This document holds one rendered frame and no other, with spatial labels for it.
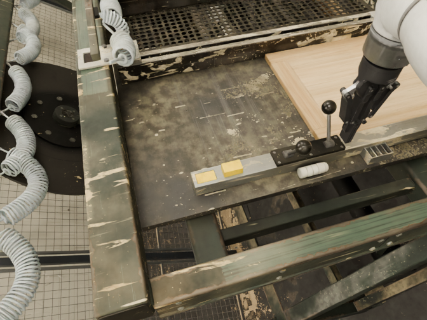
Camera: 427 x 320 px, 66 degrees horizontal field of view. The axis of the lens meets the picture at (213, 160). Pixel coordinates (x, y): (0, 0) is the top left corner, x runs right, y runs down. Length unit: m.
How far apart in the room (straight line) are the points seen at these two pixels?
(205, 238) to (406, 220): 0.47
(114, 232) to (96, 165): 0.19
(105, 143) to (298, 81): 0.65
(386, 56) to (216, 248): 0.55
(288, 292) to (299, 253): 2.14
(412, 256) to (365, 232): 0.66
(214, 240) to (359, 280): 0.88
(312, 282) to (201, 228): 1.95
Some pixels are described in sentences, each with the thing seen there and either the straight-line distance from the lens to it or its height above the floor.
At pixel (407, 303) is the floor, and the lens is 2.39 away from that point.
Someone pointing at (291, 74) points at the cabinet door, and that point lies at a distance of 1.18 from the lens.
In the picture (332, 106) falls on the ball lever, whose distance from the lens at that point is 0.89.
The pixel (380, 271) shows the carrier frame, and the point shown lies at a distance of 1.54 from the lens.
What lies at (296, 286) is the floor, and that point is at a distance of 2.83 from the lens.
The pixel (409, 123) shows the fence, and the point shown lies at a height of 1.16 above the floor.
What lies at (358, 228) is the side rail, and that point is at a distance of 0.83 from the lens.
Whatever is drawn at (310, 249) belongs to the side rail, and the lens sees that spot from 0.77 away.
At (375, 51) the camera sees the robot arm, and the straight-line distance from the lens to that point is 0.67.
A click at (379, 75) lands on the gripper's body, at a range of 0.70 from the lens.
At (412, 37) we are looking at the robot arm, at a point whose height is 1.69.
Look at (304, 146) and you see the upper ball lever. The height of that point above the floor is 1.55.
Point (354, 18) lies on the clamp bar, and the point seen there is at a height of 1.08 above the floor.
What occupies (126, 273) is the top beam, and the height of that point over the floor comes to 1.88.
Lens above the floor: 2.14
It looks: 35 degrees down
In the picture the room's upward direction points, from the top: 81 degrees counter-clockwise
